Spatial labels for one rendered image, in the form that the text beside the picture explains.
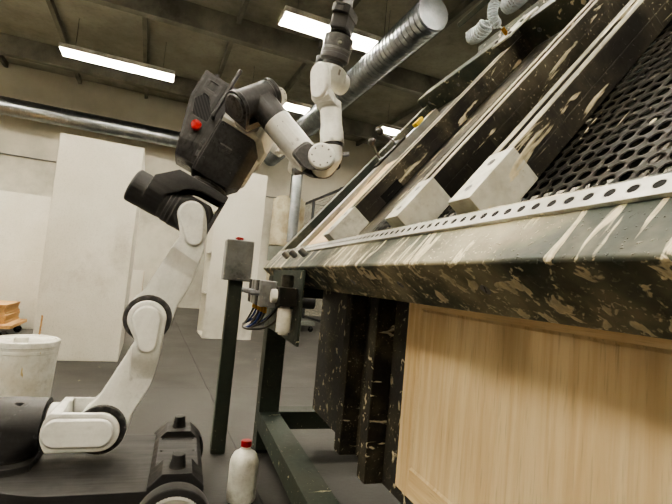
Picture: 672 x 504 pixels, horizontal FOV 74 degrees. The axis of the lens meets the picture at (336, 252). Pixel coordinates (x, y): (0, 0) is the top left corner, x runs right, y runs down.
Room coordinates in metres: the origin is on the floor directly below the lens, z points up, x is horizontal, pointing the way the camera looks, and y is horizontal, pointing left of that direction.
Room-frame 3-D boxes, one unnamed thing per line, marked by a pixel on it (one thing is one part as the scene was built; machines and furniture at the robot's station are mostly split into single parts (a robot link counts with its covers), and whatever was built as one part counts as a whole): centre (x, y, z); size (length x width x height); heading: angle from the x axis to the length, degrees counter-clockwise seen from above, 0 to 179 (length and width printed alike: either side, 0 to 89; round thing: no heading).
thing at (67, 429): (1.42, 0.72, 0.28); 0.21 x 0.20 x 0.13; 108
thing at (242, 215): (5.74, 1.32, 1.03); 0.60 x 0.58 x 2.05; 22
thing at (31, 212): (5.18, 3.56, 1.08); 0.80 x 0.58 x 0.72; 22
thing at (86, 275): (3.96, 2.11, 0.88); 0.90 x 0.60 x 1.75; 22
